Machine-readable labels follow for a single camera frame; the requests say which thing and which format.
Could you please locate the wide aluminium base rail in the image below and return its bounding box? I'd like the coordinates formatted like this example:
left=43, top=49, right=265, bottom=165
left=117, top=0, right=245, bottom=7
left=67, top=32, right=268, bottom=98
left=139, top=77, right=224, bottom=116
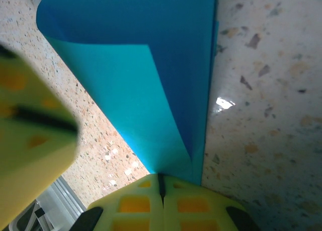
left=37, top=177, right=88, bottom=231

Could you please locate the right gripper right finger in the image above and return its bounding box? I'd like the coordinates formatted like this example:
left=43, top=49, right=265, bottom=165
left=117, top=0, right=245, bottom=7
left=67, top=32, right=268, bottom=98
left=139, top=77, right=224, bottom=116
left=160, top=174, right=262, bottom=231

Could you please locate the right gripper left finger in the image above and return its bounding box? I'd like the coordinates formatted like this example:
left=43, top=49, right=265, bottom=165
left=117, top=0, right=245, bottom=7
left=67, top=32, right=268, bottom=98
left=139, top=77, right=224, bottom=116
left=71, top=173, right=165, bottom=231

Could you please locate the blue cloth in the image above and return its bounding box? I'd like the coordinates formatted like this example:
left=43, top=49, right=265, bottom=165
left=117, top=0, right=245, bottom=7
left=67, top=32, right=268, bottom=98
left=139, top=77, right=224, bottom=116
left=36, top=0, right=219, bottom=185

